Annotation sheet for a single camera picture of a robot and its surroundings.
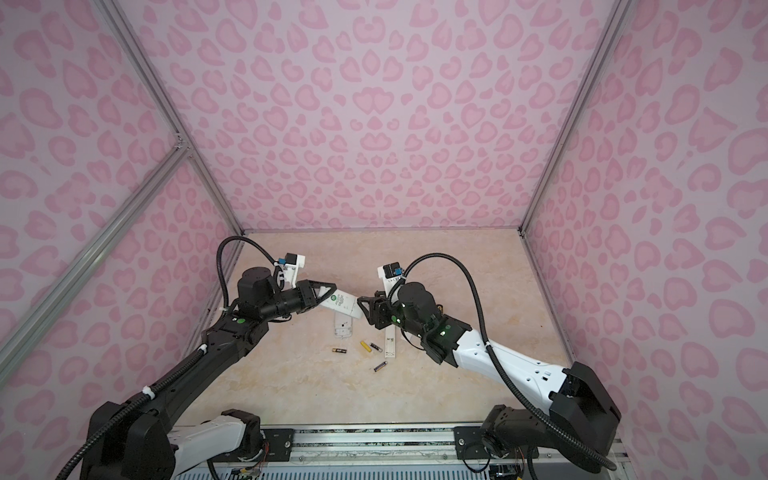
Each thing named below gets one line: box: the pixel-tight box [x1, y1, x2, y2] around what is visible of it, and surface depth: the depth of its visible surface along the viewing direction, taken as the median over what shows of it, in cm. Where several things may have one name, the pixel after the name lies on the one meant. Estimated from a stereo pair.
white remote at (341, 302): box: [318, 286, 364, 319], surface depth 78 cm
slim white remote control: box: [384, 325, 396, 359], surface depth 90 cm
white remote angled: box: [334, 312, 353, 340], surface depth 95 cm
